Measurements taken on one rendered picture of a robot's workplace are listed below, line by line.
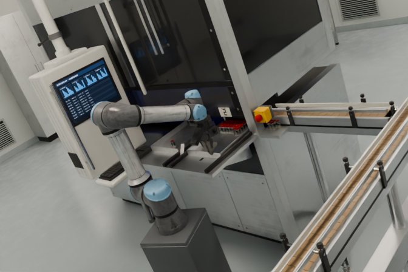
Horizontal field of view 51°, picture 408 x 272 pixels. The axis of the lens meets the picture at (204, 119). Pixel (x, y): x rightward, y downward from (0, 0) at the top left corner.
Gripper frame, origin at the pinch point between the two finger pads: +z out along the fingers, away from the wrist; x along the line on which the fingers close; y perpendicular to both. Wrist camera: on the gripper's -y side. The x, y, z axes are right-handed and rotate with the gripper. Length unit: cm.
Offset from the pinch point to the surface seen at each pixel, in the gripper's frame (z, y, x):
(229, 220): 74, 29, 40
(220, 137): 2.7, 21.3, 11.7
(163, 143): 3, 10, 53
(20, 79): -21, 113, 497
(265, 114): -9.9, 27.0, -21.7
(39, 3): -101, -7, 95
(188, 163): 3.6, -6.6, 12.5
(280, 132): 2.8, 30.4, -25.1
